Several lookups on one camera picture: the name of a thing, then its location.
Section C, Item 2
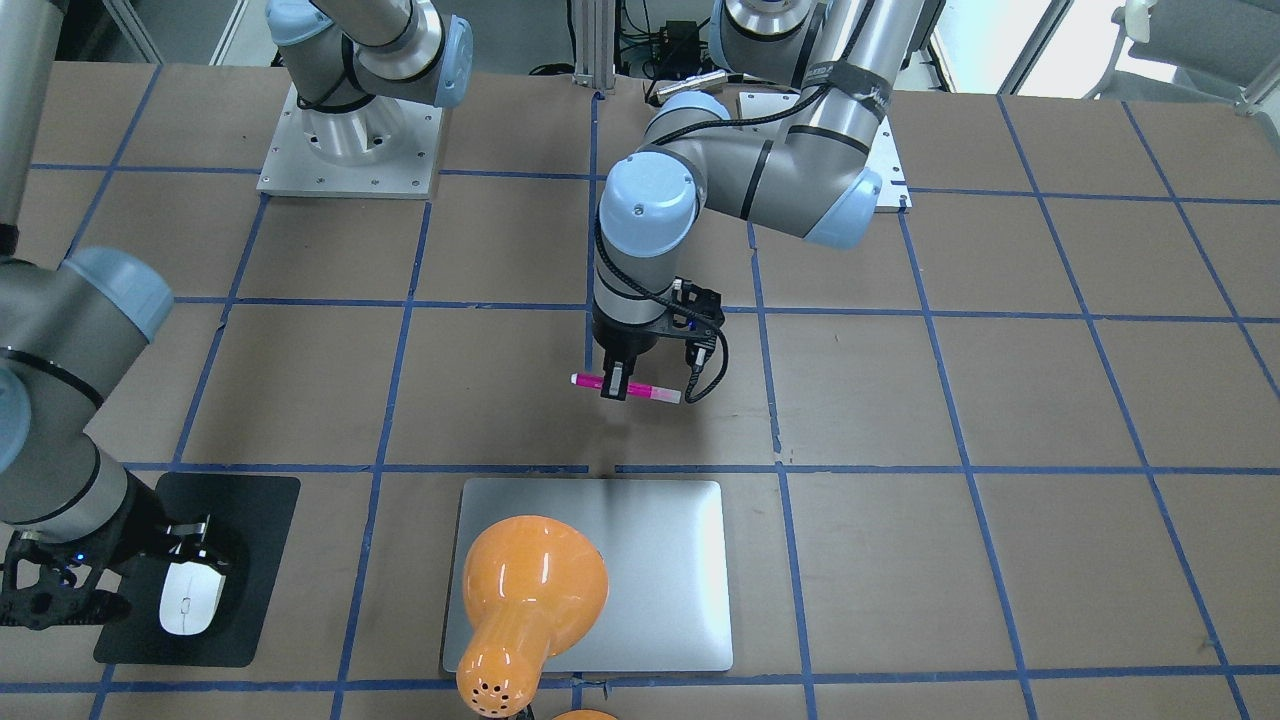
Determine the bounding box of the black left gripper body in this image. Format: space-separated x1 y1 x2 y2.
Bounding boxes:
591 299 666 373

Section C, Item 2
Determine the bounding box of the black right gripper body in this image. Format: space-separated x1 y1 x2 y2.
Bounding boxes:
1 489 172 630

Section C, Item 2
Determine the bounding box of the pink marker pen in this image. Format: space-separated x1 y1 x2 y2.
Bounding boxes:
570 373 684 404

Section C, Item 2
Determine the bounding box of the white computer mouse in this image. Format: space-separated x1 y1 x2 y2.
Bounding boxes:
157 562 227 637

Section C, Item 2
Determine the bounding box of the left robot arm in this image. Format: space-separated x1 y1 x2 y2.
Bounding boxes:
591 1 923 404

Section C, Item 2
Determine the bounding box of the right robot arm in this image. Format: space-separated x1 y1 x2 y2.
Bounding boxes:
1 1 475 635

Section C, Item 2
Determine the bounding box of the black mousepad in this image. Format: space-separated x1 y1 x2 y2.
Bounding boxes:
93 471 301 667

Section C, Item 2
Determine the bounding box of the silver apple laptop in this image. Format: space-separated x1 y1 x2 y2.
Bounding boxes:
442 477 733 674

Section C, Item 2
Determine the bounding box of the orange desk lamp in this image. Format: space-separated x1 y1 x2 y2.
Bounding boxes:
454 515 611 719

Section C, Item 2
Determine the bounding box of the silver metal cylinder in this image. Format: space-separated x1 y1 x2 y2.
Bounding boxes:
645 69 731 108

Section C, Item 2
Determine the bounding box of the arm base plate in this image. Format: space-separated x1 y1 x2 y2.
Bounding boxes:
257 88 448 200
733 88 913 213

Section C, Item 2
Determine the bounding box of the aluminium frame post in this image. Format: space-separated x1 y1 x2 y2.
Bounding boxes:
567 1 620 94

